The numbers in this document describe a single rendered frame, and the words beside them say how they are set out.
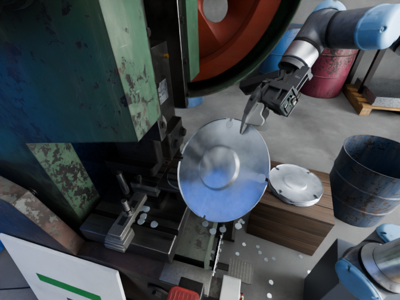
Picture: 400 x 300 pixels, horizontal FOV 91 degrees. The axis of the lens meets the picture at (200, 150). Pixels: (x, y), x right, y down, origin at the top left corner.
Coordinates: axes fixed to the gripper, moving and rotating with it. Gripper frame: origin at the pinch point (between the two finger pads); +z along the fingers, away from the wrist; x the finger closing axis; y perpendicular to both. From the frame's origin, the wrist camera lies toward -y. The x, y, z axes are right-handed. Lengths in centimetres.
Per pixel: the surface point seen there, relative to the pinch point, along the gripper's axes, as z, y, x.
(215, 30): -25.2, -32.0, -1.5
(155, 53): -2.6, -14.1, -24.5
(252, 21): -30.9, -19.7, 0.1
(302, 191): 6, 5, 76
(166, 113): 7.8, -15.0, -12.7
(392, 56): -226, -54, 300
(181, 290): 36.7, 15.6, -7.8
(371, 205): -10, 31, 112
